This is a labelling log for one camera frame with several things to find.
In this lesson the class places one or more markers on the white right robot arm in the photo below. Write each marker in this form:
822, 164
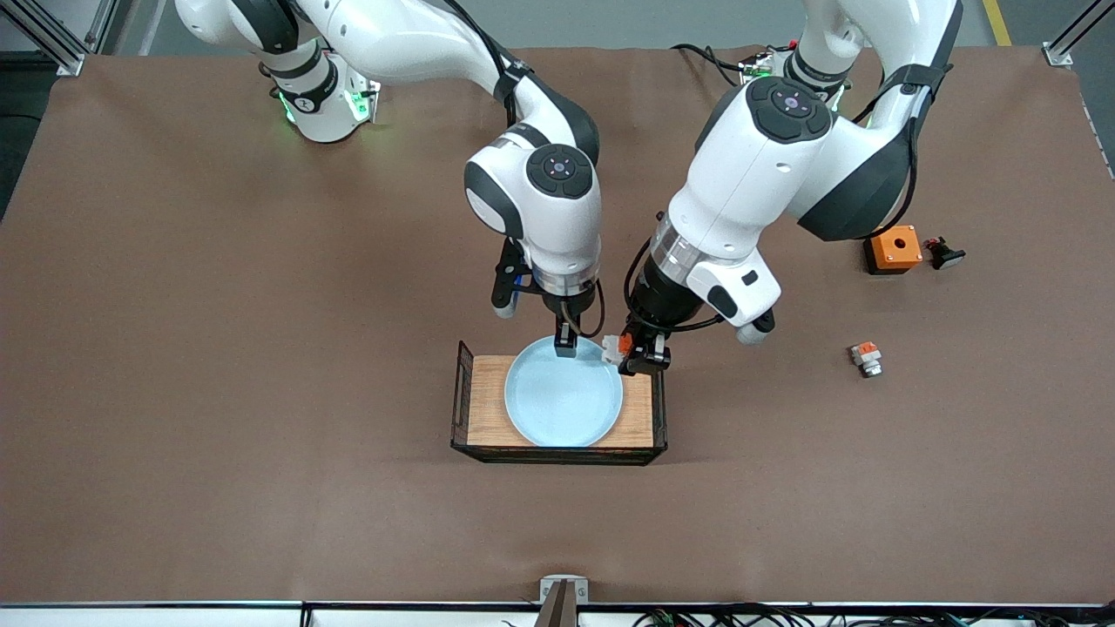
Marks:
540, 200

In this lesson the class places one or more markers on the red push button switch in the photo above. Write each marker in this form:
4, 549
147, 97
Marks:
616, 347

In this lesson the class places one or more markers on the orange button box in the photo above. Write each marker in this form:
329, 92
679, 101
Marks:
895, 248

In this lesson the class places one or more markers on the light blue round plate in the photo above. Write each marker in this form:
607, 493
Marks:
564, 396

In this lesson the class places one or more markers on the small black red button part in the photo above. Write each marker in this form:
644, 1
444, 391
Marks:
945, 254

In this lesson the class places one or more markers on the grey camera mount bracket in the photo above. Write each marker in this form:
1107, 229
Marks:
564, 596

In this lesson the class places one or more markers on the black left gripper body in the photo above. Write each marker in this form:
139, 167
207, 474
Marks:
659, 305

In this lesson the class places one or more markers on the aluminium frame profile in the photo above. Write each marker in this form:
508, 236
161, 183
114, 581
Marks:
52, 35
1076, 35

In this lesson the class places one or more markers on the white push button switch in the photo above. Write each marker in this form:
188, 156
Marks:
867, 358

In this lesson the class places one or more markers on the white table edge rail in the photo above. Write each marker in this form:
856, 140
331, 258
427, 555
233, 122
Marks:
261, 615

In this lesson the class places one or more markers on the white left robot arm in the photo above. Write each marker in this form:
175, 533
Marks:
784, 165

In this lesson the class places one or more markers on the brown table cover sheet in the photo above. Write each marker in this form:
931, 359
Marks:
557, 522

